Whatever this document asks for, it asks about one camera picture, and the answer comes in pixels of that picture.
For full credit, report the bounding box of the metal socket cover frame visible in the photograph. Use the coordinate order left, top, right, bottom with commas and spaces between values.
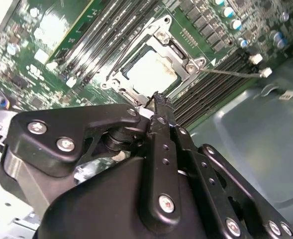
111, 31, 194, 107

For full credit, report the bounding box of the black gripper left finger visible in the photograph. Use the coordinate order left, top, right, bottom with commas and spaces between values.
0, 91, 183, 234

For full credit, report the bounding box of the silver topped CPU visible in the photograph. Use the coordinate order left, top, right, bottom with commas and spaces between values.
121, 46, 183, 97

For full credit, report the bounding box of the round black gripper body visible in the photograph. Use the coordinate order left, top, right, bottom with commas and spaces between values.
33, 155, 219, 239

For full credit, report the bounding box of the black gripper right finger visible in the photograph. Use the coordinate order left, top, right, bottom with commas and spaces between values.
164, 97, 293, 239

